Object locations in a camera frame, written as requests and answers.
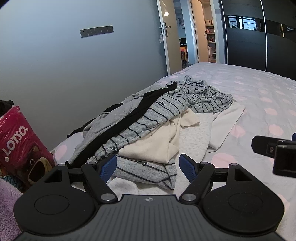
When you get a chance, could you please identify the black sliding wardrobe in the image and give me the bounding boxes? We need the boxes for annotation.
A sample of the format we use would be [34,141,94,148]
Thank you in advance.
[218,0,296,81]

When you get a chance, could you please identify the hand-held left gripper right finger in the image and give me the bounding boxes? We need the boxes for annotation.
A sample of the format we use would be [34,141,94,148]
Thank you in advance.
[179,153,255,204]

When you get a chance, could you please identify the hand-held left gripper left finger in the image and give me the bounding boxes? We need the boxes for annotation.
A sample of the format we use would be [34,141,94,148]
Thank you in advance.
[46,154,118,204]

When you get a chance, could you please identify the grey wall switch panel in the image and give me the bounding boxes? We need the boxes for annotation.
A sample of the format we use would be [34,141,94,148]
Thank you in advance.
[80,25,114,38]

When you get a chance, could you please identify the wooden door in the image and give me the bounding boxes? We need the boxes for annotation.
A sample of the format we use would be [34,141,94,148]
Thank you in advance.
[191,0,211,63]
[159,0,183,75]

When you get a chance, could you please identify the grey shirt with black sleeves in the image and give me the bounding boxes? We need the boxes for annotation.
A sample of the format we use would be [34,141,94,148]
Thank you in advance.
[66,81,178,168]

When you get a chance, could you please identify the grey narrow-striped pants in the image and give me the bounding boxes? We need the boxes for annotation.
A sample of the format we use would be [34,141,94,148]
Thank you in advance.
[166,75,234,114]

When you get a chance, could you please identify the metal door handle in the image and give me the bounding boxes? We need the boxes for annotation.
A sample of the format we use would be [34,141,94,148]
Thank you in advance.
[159,21,172,38]

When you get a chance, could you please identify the dark cloth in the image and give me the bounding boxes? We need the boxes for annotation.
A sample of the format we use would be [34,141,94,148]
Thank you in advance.
[0,100,14,114]

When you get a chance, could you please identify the hallway shelf with items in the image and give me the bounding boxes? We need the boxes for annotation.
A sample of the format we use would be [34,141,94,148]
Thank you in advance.
[205,17,218,63]

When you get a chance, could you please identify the pink bear-print plastic bag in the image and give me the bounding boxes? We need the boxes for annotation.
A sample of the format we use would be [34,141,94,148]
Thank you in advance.
[0,105,55,193]

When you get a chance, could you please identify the purple fluffy blanket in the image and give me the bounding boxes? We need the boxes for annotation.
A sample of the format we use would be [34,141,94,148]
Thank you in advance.
[0,178,31,241]

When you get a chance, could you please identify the plain white garment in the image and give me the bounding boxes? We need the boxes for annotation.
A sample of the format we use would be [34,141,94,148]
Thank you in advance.
[205,102,246,154]

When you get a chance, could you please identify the grey wide-striped top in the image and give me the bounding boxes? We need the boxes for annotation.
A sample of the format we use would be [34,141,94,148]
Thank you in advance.
[88,93,193,191]

